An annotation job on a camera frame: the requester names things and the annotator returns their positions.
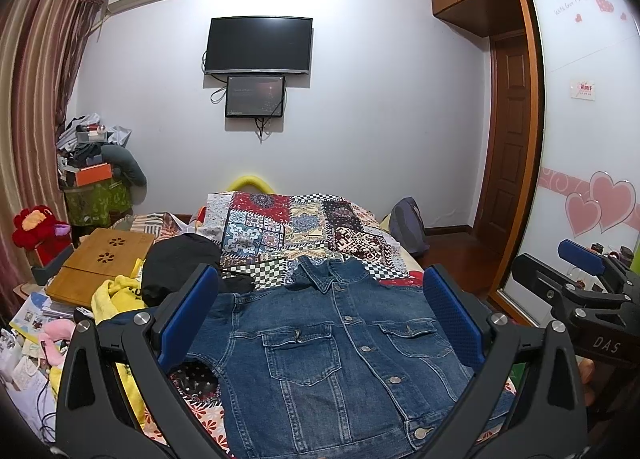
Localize blue denim jacket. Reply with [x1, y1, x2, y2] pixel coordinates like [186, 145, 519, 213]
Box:
[188, 257, 473, 458]

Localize dark green pillow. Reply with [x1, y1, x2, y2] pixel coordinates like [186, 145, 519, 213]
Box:
[101, 144, 146, 187]

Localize red plush toy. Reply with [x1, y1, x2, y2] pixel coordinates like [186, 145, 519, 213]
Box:
[11, 205, 72, 267]

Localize wooden wardrobe with sliding door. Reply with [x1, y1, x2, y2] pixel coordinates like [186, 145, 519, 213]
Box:
[432, 0, 639, 325]

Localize green patterned storage box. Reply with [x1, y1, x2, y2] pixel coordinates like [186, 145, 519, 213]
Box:
[63, 178, 132, 227]

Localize yellow garment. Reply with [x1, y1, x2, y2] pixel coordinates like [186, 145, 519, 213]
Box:
[48, 258, 151, 432]

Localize patchwork patterned bed quilt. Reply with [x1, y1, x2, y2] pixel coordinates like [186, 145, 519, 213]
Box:
[114, 190, 519, 459]

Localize black wall television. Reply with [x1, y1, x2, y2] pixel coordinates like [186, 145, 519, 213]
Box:
[204, 16, 314, 74]

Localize orange box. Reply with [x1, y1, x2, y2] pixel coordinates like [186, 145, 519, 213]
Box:
[75, 163, 113, 187]

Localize small black wall monitor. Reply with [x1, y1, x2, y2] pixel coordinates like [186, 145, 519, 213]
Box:
[224, 75, 285, 119]

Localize striped red curtain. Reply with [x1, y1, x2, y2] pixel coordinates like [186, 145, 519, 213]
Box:
[1, 0, 103, 320]

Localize black garment pile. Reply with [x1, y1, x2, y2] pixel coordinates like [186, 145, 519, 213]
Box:
[141, 234, 255, 307]

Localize grey purple backpack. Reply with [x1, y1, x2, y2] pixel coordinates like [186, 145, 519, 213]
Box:
[388, 197, 430, 257]

